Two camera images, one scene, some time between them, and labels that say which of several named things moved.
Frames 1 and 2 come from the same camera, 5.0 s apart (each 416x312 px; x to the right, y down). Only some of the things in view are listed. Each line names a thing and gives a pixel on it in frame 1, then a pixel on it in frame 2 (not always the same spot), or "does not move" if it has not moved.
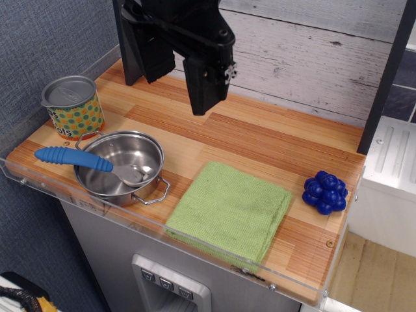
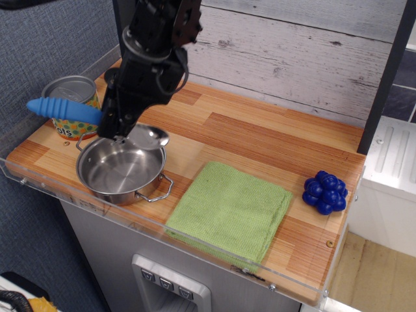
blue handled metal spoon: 133,176 -> 143,136
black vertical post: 388,79 does not move
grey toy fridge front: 136,269 does not move
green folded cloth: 231,214 does not move
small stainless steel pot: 121,149 does not move
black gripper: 201,28 -> 138,83
